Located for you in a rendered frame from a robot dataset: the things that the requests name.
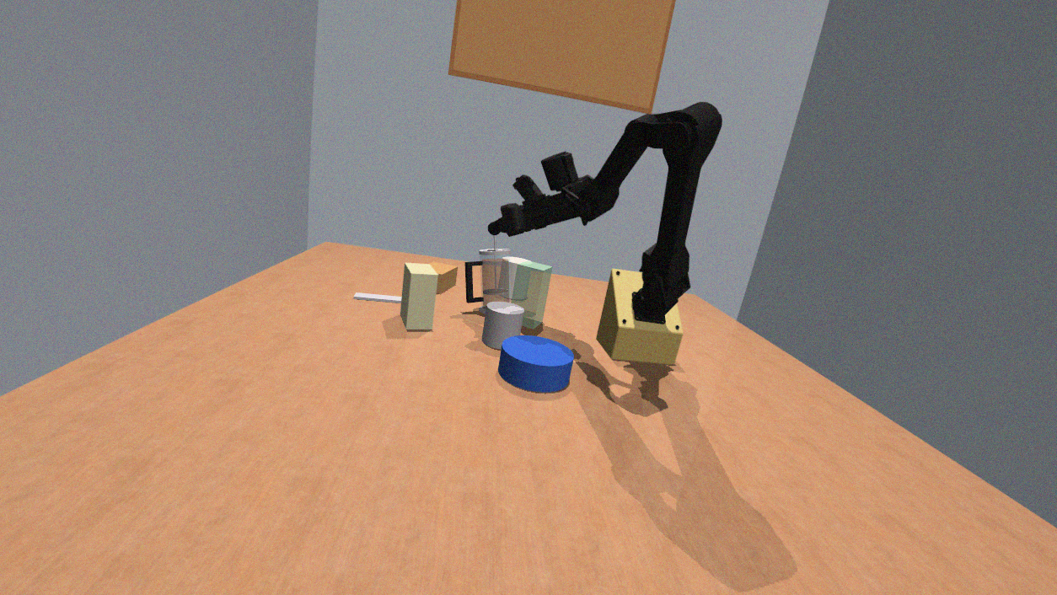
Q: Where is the glass french press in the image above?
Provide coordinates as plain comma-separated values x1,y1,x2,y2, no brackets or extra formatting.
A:
465,228,511,314

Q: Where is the blue short cylinder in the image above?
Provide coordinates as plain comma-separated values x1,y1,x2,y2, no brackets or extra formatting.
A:
498,335,574,393

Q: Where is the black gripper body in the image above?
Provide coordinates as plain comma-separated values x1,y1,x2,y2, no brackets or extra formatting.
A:
501,196,560,237

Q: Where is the white flat bar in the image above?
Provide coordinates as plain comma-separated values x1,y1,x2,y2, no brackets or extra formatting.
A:
353,292,402,303

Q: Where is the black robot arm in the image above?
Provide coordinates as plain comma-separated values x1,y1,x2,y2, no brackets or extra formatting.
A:
541,103,722,324

